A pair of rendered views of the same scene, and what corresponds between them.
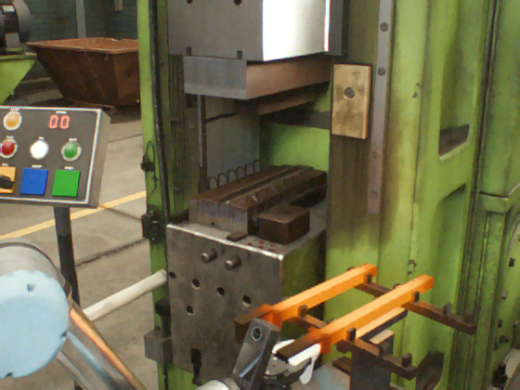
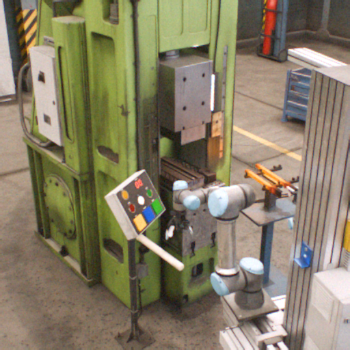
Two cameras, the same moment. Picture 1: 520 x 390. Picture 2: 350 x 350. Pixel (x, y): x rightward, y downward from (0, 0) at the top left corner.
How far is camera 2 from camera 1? 3.43 m
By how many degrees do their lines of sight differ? 68
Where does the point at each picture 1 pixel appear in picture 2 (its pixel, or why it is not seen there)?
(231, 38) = (200, 117)
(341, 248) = not seen: hidden behind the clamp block
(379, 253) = (221, 169)
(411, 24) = (229, 93)
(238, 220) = (200, 182)
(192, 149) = (154, 169)
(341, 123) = (214, 132)
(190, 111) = (154, 154)
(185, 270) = (190, 212)
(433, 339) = not seen: hidden behind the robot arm
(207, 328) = (198, 229)
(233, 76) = (200, 130)
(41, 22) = not seen: outside the picture
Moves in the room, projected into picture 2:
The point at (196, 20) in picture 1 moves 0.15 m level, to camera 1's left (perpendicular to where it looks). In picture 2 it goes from (187, 115) to (180, 124)
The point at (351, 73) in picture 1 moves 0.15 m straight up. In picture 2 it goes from (217, 115) to (218, 93)
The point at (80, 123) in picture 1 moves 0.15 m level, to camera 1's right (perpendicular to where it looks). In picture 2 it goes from (143, 179) to (152, 169)
